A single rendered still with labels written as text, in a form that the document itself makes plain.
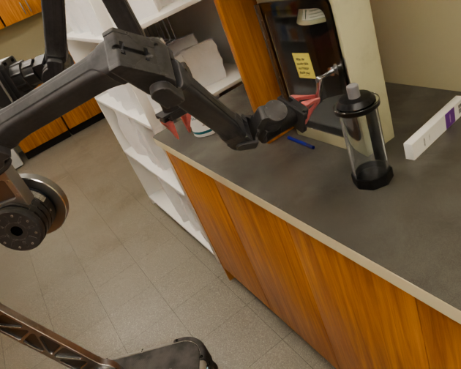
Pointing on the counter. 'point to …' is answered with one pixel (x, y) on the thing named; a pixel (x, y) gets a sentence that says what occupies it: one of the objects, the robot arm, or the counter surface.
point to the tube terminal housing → (358, 61)
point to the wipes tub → (200, 128)
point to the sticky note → (304, 65)
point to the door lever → (322, 83)
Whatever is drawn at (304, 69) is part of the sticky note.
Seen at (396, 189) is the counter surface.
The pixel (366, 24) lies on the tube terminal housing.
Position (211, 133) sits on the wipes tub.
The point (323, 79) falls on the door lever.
